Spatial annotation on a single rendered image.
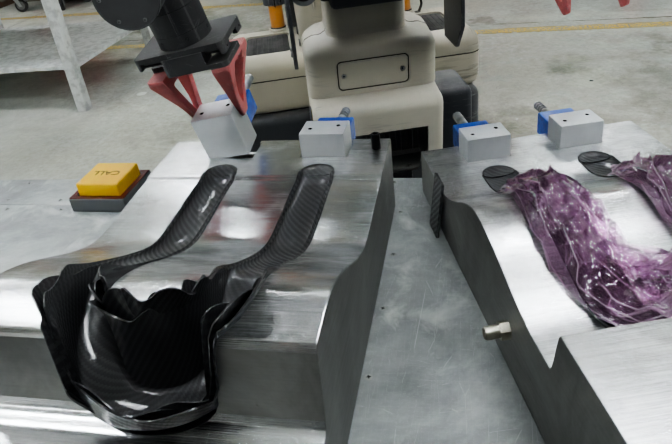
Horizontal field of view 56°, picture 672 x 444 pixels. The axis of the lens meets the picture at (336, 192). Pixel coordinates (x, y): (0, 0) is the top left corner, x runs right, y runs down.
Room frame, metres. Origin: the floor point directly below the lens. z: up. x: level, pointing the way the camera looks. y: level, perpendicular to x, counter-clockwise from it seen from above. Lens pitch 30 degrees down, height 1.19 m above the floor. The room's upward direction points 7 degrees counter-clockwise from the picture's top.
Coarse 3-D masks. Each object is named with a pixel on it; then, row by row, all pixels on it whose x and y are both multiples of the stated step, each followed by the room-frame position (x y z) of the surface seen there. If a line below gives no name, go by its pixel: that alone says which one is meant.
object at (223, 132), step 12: (252, 96) 0.70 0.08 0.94; (204, 108) 0.66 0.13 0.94; (216, 108) 0.65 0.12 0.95; (228, 108) 0.64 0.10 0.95; (252, 108) 0.69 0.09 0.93; (192, 120) 0.64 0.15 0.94; (204, 120) 0.64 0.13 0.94; (216, 120) 0.63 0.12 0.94; (228, 120) 0.63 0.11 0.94; (240, 120) 0.64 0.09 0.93; (204, 132) 0.64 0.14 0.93; (216, 132) 0.64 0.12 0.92; (228, 132) 0.63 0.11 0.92; (240, 132) 0.63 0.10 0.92; (252, 132) 0.66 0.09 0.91; (204, 144) 0.64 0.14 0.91; (216, 144) 0.64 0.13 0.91; (228, 144) 0.64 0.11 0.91; (240, 144) 0.64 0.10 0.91; (252, 144) 0.65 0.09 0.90; (216, 156) 0.65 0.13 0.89; (228, 156) 0.64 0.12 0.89
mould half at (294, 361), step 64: (256, 192) 0.56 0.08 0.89; (384, 192) 0.57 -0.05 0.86; (64, 256) 0.45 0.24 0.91; (192, 256) 0.44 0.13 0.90; (320, 256) 0.42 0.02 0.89; (384, 256) 0.54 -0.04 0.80; (0, 320) 0.34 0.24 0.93; (256, 320) 0.31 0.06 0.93; (320, 320) 0.30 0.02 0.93; (0, 384) 0.33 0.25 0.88; (256, 384) 0.29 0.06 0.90; (320, 384) 0.28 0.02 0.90
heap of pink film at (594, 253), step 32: (640, 160) 0.50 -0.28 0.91; (512, 192) 0.48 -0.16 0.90; (544, 192) 0.44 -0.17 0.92; (576, 192) 0.43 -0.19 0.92; (544, 224) 0.41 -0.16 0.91; (576, 224) 0.40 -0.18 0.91; (608, 224) 0.41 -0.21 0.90; (576, 256) 0.37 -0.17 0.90; (608, 256) 0.37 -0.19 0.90; (640, 256) 0.37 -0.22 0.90; (576, 288) 0.36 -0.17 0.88; (608, 288) 0.35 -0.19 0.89; (640, 288) 0.33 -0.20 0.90; (608, 320) 0.33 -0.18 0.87; (640, 320) 0.31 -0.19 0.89
